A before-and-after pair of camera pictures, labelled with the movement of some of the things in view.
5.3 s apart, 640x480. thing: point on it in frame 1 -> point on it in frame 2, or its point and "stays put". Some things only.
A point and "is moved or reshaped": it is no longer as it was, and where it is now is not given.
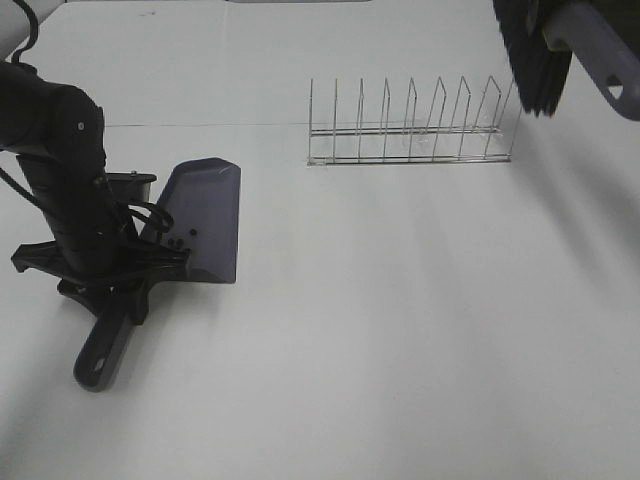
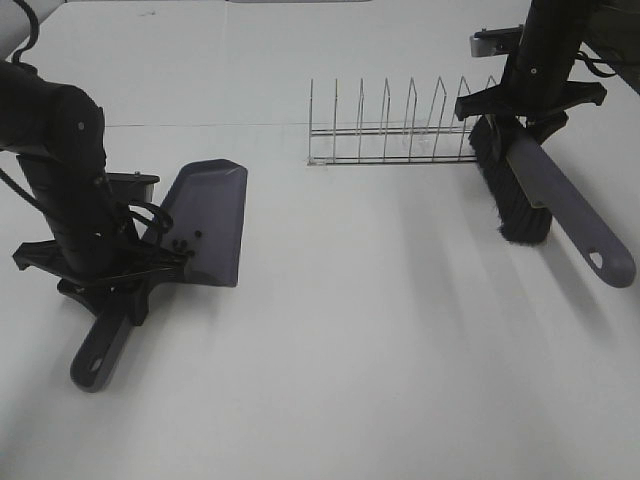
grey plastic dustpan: (202, 196) stays put
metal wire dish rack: (434, 142) stays put
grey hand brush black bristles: (541, 36) is moved or reshaped
